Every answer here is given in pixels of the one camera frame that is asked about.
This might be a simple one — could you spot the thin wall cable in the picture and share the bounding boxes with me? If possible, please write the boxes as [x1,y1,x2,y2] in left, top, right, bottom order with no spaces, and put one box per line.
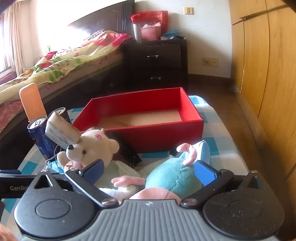
[187,39,209,62]

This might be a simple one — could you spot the dark wooden bed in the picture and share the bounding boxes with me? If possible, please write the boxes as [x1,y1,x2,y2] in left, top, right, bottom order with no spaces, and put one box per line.
[0,0,136,163]

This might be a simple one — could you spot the wooden wardrobe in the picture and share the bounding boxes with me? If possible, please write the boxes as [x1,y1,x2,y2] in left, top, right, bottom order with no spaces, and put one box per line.
[228,0,296,193]

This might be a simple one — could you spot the red cardboard box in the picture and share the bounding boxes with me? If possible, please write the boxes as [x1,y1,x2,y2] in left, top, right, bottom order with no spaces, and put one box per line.
[72,87,204,154]

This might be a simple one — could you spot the red plastic bag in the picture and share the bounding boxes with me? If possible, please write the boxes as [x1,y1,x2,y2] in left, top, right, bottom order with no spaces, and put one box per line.
[131,10,169,35]

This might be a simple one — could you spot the steel thermos flask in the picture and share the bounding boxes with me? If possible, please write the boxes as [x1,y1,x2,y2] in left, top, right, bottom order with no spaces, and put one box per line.
[133,23,142,43]

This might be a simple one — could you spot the pale green white towel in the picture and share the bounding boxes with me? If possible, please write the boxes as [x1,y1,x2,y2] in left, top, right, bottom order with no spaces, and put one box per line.
[99,160,153,202]

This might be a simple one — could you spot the pink plastic basket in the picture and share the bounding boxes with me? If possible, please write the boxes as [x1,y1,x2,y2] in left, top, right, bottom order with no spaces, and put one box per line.
[141,26,162,40]

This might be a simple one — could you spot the dark nightstand drawer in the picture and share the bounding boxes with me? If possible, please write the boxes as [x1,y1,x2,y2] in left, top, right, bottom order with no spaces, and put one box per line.
[134,67,185,90]
[133,44,182,68]

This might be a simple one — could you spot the blue face mask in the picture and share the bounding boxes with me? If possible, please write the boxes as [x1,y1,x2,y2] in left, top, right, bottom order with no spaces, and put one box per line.
[45,148,68,175]
[195,140,211,166]

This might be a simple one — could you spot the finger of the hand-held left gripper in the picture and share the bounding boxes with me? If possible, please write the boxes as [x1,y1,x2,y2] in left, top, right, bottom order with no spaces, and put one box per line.
[0,170,37,200]

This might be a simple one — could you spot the cream teddy bear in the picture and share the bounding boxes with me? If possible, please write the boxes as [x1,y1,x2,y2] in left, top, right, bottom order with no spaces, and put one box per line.
[57,128,121,169]

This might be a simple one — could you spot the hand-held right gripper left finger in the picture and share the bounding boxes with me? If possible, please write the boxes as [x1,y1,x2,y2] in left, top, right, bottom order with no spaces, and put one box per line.
[30,159,119,208]

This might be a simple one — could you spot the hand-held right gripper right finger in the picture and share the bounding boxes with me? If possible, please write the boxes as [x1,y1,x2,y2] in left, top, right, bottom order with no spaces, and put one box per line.
[180,160,266,208]

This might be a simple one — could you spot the blue white checkered cloth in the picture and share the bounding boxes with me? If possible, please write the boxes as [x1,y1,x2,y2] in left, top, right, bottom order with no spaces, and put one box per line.
[5,95,249,214]

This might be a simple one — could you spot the blue drink can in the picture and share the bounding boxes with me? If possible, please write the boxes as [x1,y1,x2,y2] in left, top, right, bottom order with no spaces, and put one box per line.
[28,116,58,160]

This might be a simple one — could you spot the pink bedsheet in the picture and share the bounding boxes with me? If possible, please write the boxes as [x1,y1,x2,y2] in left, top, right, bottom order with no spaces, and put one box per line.
[0,98,30,135]

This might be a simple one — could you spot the floral quilt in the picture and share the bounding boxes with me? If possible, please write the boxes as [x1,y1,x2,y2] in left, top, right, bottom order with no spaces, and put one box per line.
[0,30,133,102]

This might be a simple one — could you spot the dark wooden nightstand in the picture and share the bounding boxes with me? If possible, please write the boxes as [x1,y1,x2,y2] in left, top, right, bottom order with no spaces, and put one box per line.
[122,38,188,93]

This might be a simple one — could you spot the pink teal plush pig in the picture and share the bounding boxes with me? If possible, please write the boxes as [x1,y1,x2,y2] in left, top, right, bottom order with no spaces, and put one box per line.
[111,142,202,202]

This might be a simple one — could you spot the black striped wristband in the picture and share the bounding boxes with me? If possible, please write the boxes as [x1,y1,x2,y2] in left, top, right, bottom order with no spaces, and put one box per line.
[109,132,142,167]

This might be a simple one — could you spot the pale curtain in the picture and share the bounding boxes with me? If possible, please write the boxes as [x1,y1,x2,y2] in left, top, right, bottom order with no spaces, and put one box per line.
[0,0,26,77]

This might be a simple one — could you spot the black drink can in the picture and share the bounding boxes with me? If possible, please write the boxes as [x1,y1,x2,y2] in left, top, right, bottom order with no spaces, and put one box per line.
[47,107,72,126]

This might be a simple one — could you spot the wall power socket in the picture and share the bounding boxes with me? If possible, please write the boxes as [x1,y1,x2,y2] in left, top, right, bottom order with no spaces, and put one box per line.
[203,57,219,67]

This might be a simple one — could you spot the white cleaning sponge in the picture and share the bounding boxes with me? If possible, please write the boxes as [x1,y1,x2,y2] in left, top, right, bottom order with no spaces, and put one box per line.
[45,111,81,146]

